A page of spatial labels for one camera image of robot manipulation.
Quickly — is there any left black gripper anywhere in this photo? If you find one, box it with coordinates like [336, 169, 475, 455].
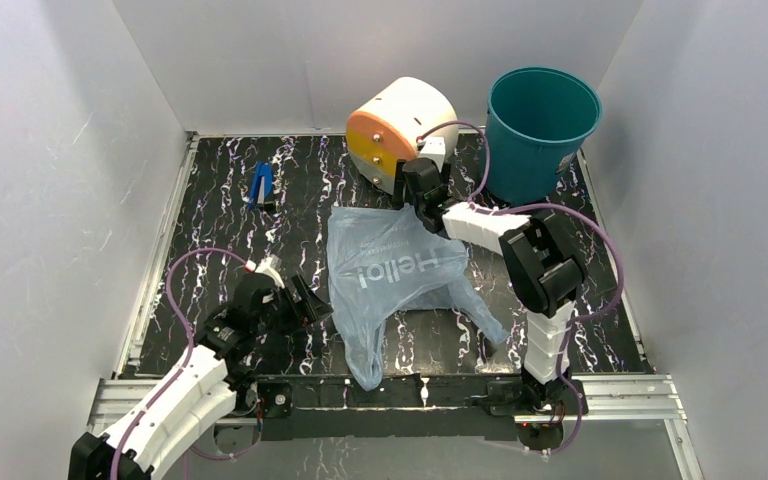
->
[253, 275, 332, 337]

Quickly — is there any light blue plastic bag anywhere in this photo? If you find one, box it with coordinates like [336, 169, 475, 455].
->
[326, 207, 508, 391]

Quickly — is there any teal plastic trash bin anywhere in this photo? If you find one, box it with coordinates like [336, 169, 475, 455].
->
[485, 67, 602, 206]

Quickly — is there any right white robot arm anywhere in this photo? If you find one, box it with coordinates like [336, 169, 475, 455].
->
[394, 158, 587, 414]

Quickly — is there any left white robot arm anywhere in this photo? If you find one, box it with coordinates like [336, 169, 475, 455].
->
[67, 269, 333, 479]

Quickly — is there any white drawer box orange front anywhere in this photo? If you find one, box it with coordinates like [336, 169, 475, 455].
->
[346, 77, 458, 195]

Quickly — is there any blue stapler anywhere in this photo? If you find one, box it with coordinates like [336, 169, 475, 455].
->
[248, 162, 275, 212]

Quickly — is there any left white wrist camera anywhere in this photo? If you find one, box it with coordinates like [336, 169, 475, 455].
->
[254, 255, 285, 289]

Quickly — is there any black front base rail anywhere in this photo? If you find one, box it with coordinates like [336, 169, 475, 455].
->
[211, 360, 567, 452]

